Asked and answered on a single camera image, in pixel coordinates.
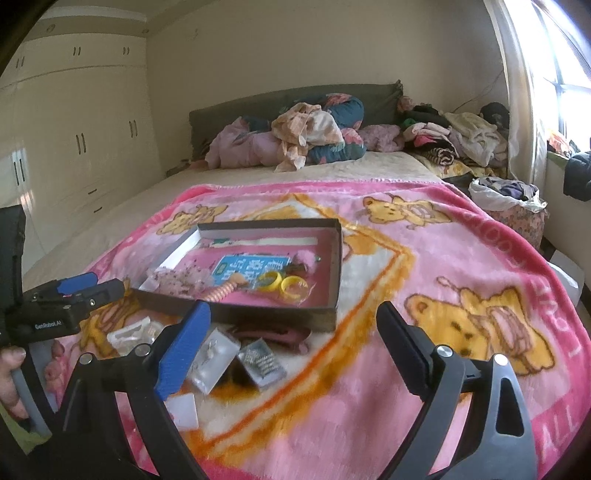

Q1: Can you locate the pearl earring card packet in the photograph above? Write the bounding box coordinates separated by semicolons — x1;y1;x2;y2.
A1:
186;328;240;395

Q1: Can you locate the clear box rhinestone jewelry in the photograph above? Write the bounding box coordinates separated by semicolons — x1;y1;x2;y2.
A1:
238;339;287;390

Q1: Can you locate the person's left hand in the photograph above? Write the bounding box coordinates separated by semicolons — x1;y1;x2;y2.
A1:
0;347;29;421

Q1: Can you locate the small white plastic packet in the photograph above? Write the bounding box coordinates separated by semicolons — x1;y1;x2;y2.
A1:
164;393;199;432

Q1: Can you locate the pink glitter fabric piece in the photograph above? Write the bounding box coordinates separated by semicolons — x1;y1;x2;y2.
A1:
139;267;213;298

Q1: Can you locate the pink bear blanket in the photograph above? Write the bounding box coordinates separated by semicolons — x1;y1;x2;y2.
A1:
43;180;591;480

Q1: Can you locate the dark red hair clip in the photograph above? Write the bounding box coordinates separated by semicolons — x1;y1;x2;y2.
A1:
228;323;311;354

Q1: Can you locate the blue printed card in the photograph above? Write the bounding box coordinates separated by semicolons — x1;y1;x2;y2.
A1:
211;254;291;286

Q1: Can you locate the yellow bangle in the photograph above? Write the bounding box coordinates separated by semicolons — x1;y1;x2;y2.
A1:
280;275;310;303
256;270;283;292

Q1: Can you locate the dark cardboard tray box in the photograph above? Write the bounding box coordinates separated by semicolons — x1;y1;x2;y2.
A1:
132;218;342;333

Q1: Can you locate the cream wardrobe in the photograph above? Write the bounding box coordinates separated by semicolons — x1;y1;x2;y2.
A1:
1;33;164;270

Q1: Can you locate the pink fluffy pompom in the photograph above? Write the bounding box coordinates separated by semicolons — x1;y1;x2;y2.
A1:
290;250;318;274

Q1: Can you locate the bag of clothes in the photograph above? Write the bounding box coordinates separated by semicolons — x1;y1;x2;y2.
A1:
469;177;549;249

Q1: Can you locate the pile of clothes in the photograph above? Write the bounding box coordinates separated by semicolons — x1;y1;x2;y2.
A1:
397;96;510;177

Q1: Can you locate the pile of bedding pillows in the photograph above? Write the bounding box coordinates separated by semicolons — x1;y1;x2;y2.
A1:
204;93;405;172

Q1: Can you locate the green headboard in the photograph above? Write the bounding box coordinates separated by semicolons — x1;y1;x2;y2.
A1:
188;80;404;160

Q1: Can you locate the window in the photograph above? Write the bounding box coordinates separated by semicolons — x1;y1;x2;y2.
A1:
505;1;590;153

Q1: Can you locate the pink spiral hair tie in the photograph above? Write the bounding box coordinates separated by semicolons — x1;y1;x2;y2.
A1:
201;272;250;303

